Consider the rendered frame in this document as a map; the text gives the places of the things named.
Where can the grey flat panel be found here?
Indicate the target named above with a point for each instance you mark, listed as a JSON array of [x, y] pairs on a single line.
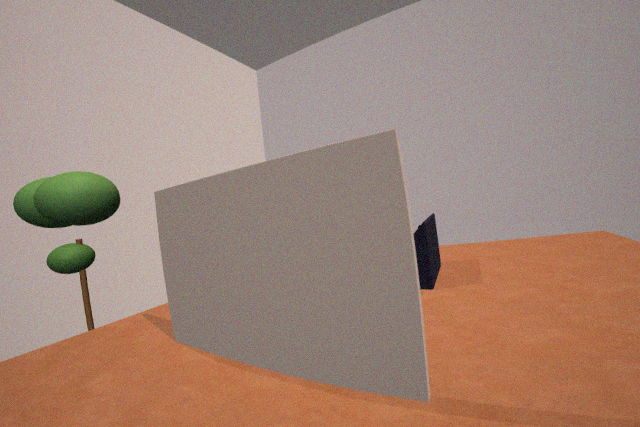
[[303, 264]]

